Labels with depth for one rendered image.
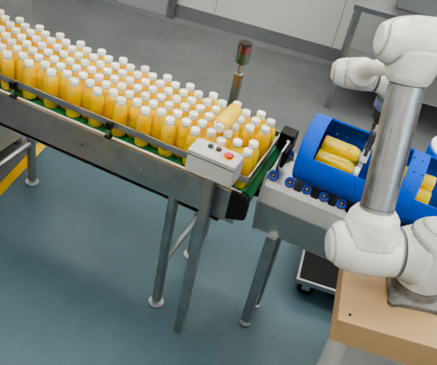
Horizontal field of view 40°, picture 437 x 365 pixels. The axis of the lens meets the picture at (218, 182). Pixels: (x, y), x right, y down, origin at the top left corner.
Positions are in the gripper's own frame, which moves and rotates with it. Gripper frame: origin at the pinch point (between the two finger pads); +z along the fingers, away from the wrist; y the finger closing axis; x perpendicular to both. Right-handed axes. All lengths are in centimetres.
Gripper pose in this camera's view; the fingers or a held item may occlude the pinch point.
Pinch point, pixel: (366, 152)
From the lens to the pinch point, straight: 244.0
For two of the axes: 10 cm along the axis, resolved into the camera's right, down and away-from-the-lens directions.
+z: -1.8, 7.7, 6.1
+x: -9.0, -3.8, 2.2
